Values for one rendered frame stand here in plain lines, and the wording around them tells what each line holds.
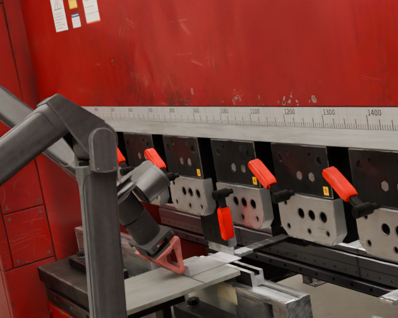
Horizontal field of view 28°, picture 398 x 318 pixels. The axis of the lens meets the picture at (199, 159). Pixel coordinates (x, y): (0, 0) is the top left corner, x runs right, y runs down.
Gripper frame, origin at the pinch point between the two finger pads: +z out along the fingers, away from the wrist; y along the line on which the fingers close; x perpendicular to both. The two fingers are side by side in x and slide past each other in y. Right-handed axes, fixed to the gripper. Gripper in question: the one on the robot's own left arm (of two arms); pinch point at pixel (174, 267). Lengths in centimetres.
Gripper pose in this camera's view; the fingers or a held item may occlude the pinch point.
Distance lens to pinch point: 165.5
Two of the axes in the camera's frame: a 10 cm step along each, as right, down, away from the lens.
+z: 5.5, 7.5, 3.6
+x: -6.8, 6.6, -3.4
